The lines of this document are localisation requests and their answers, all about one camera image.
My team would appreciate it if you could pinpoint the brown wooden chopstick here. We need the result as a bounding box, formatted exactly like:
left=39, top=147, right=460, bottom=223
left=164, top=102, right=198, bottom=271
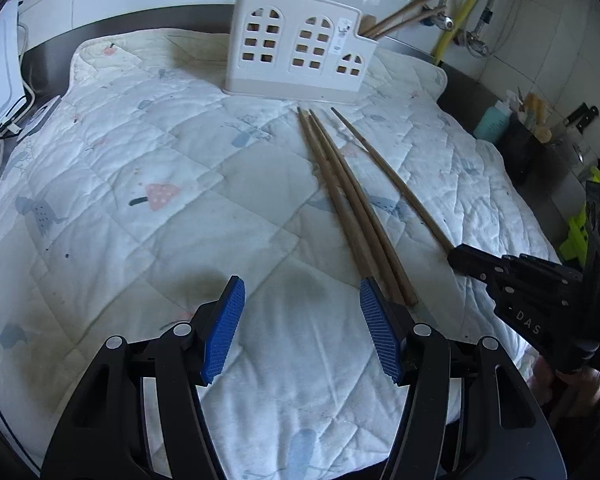
left=330, top=106, right=454, bottom=252
left=297, top=107, right=375, bottom=278
left=298, top=108, right=417, bottom=306
left=309, top=110, right=418, bottom=307

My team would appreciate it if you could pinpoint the yellow gas hose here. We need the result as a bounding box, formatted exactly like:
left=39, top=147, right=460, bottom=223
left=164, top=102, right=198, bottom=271
left=431, top=0, right=504, bottom=64

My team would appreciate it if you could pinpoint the teal bottle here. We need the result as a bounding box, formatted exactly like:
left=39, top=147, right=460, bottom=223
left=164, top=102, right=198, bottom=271
left=474, top=101, right=512, bottom=144

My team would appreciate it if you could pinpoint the white quilted mat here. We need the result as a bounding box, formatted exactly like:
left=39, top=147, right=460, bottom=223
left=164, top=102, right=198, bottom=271
left=0, top=29, right=555, bottom=479

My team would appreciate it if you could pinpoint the person's hand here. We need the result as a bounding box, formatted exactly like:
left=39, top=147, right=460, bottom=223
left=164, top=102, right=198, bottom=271
left=528, top=356, right=600, bottom=425

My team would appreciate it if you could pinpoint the green plastic rack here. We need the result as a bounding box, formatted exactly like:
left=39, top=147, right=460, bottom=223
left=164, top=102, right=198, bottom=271
left=558, top=167, right=600, bottom=264

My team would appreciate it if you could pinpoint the metal gas valve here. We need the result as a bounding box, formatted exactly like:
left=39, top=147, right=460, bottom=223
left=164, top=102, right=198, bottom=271
left=422, top=6, right=455, bottom=32

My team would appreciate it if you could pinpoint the black utensil cup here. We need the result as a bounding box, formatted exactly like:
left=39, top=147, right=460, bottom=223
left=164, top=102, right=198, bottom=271
left=498, top=115, right=560, bottom=194

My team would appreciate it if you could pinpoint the white utensil holder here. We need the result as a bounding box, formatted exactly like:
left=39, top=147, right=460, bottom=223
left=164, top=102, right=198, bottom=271
left=224, top=0, right=377, bottom=103

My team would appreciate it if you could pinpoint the black knife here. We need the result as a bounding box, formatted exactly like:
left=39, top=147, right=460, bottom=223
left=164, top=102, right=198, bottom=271
left=564, top=103, right=600, bottom=134

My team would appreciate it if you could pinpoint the brown chopstick in holder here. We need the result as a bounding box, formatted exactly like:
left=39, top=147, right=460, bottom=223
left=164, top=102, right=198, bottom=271
left=370, top=6, right=446, bottom=41
left=360, top=0, right=429, bottom=38

